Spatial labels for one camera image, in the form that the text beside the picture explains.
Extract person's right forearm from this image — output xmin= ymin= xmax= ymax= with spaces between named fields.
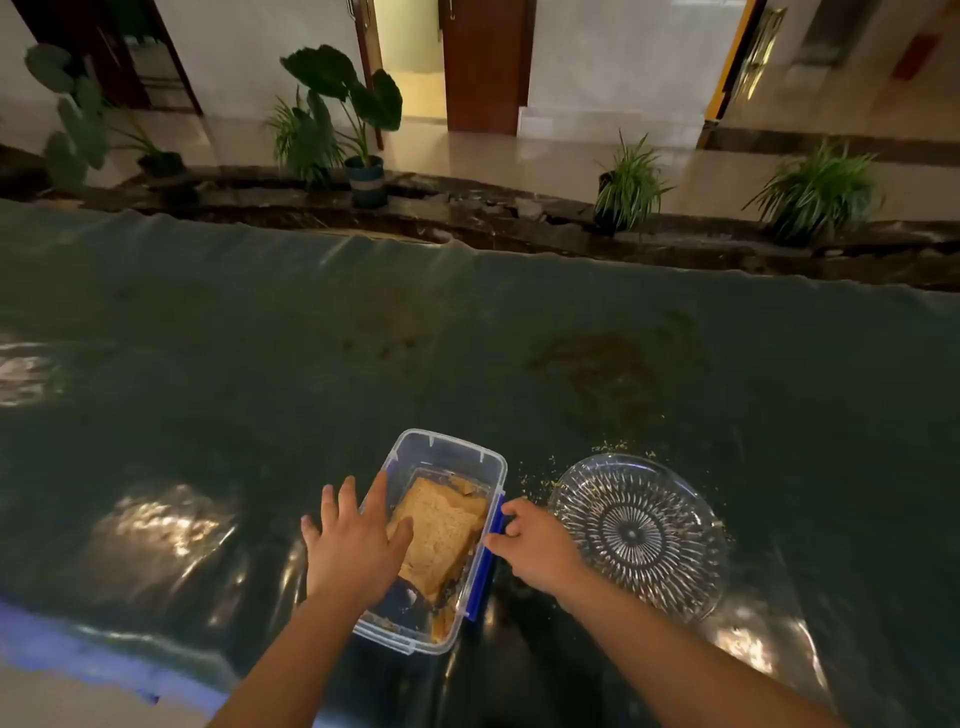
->
xmin=553 ymin=566 xmax=849 ymax=728

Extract person's left forearm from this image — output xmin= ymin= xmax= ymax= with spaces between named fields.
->
xmin=208 ymin=592 xmax=376 ymax=728

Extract bushy green grass plant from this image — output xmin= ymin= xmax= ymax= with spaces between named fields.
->
xmin=265 ymin=88 xmax=348 ymax=189

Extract green cactus plant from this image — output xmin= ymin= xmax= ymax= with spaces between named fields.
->
xmin=24 ymin=42 xmax=114 ymax=192

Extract small plant in black pot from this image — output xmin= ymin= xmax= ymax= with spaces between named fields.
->
xmin=105 ymin=105 xmax=189 ymax=183

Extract clear patterned glass plate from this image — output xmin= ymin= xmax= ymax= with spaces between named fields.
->
xmin=547 ymin=453 xmax=730 ymax=625

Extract person's left hand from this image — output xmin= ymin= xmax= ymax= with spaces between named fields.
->
xmin=300 ymin=471 xmax=415 ymax=612

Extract spider plant in dark pot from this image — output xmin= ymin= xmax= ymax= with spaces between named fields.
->
xmin=592 ymin=130 xmax=675 ymax=234

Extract person's right hand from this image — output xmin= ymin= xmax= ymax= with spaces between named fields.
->
xmin=483 ymin=498 xmax=594 ymax=601

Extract brown bread slice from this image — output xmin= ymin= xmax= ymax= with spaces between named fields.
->
xmin=386 ymin=477 xmax=485 ymax=606
xmin=448 ymin=477 xmax=490 ymax=520

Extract brown wooden door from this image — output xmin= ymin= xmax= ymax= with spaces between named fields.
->
xmin=438 ymin=0 xmax=538 ymax=137

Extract clear plastic container blue clips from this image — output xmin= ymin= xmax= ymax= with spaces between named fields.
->
xmin=352 ymin=428 xmax=509 ymax=657

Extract dark stone planter border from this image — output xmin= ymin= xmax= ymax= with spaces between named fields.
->
xmin=0 ymin=142 xmax=960 ymax=294

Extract large-leaf plant in blue pot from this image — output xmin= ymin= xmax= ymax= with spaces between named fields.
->
xmin=279 ymin=45 xmax=404 ymax=210

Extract wide spider plant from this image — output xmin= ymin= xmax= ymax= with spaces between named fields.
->
xmin=744 ymin=138 xmax=884 ymax=248

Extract dark wooden cabinet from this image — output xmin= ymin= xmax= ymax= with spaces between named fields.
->
xmin=11 ymin=0 xmax=204 ymax=117

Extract dark green plastic table cover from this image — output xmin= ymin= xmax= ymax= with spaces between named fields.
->
xmin=0 ymin=198 xmax=960 ymax=728

